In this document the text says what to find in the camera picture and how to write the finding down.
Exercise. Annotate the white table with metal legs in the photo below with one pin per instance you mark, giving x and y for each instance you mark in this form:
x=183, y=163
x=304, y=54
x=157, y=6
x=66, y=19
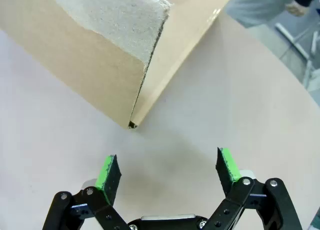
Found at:
x=291, y=39

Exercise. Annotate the brown cardboard shipping box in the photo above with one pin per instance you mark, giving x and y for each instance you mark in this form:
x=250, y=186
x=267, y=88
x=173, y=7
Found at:
x=75, y=53

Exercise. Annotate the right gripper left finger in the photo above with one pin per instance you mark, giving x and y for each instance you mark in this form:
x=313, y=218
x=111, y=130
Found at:
x=110, y=180

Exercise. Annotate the person in navy sweatshirt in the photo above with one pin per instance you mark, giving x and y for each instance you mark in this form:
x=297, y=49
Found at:
x=255, y=5

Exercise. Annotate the person's left hand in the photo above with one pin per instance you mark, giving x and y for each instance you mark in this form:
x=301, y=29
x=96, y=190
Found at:
x=296, y=9

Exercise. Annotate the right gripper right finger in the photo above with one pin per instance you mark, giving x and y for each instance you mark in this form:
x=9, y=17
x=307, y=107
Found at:
x=226, y=170

